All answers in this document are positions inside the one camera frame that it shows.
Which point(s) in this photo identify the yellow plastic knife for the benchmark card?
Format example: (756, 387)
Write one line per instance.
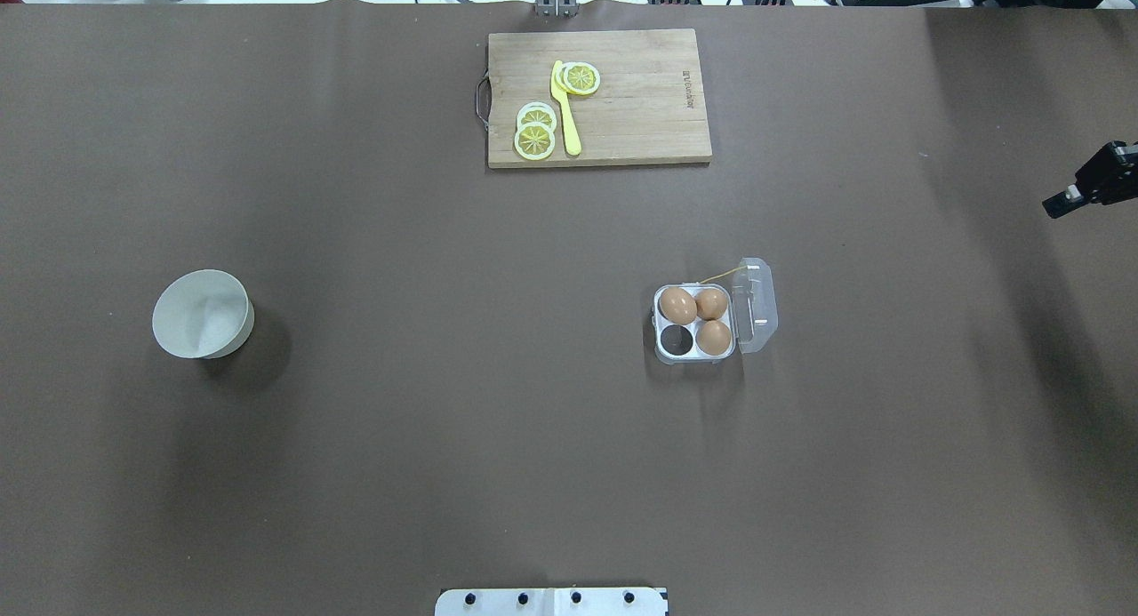
(564, 109)

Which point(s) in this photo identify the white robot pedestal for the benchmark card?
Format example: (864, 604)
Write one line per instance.
(554, 601)

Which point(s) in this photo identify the brown egg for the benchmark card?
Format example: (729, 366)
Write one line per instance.
(677, 305)
(714, 338)
(711, 303)

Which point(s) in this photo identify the white bowl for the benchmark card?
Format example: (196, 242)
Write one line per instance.
(204, 314)

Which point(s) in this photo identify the wooden cutting board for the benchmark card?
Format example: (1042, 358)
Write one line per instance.
(649, 109)

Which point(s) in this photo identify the lemon slice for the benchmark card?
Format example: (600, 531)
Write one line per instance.
(537, 112)
(535, 141)
(578, 78)

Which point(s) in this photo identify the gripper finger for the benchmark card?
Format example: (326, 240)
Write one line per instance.
(1107, 178)

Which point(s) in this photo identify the clear plastic egg box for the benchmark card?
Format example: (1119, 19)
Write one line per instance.
(752, 315)

